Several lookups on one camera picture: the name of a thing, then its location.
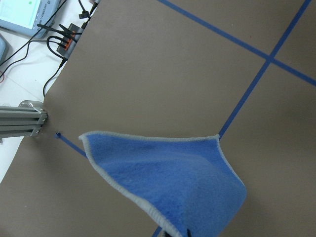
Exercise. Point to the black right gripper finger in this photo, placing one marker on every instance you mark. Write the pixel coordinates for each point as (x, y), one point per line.
(165, 234)

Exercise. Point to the blue microfiber towel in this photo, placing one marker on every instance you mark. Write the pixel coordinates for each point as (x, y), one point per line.
(185, 185)

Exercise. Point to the black USB hub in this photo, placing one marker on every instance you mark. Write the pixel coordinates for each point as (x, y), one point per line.
(69, 41)

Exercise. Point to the teach pendant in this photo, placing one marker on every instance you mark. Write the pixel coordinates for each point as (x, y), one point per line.
(23, 16)

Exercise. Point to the aluminium camera post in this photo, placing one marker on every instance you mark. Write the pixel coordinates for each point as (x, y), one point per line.
(27, 119)

